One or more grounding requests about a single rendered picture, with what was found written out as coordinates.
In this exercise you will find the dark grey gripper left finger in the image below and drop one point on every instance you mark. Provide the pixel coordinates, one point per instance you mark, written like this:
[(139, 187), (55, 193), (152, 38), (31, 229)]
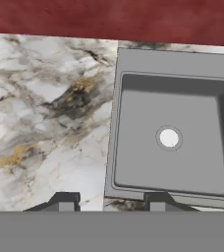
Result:
[(66, 201)]

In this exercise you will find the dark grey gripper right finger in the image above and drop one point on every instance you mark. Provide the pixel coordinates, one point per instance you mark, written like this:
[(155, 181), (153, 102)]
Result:
[(156, 201)]

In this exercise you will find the grey steel sink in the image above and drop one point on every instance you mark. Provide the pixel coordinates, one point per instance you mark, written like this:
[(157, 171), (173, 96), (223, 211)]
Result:
[(182, 98)]

